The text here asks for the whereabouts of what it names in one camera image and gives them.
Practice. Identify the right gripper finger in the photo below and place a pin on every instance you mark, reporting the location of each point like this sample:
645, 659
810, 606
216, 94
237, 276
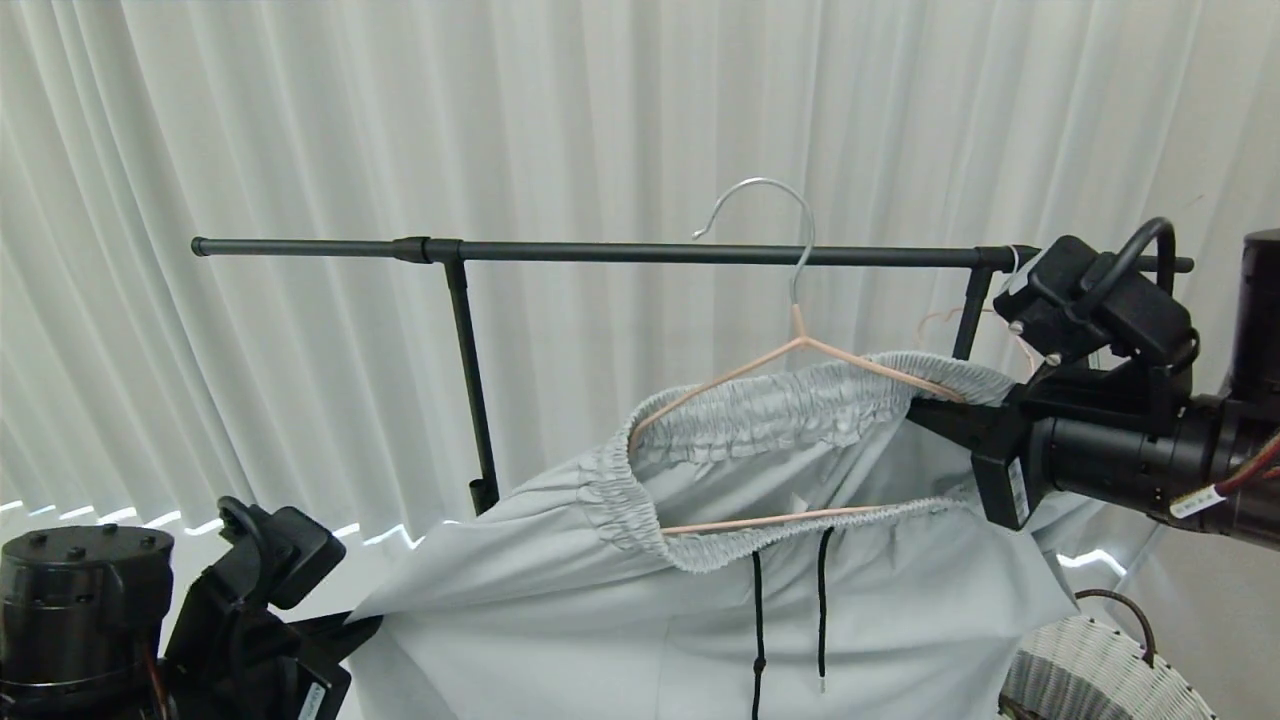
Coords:
960, 420

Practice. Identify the pale grey shorts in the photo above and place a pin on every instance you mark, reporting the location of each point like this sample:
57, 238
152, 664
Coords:
600, 620

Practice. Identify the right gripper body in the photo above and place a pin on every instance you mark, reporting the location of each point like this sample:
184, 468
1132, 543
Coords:
1100, 450

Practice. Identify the pink clothes hanger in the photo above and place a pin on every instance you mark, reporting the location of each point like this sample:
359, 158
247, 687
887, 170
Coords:
930, 318
800, 325

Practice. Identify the white curtain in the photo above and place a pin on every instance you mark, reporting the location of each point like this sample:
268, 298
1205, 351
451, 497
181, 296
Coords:
300, 120

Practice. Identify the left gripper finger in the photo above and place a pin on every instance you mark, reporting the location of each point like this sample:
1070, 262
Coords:
345, 632

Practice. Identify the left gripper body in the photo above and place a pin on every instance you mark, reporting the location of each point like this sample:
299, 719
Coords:
240, 660

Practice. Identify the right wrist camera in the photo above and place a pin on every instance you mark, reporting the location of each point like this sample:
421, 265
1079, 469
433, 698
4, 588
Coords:
1070, 290

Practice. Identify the white laundry basket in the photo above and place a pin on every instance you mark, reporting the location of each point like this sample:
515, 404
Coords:
1100, 670

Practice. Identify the black clothes rack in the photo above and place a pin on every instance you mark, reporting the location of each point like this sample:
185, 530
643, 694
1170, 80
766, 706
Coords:
650, 253

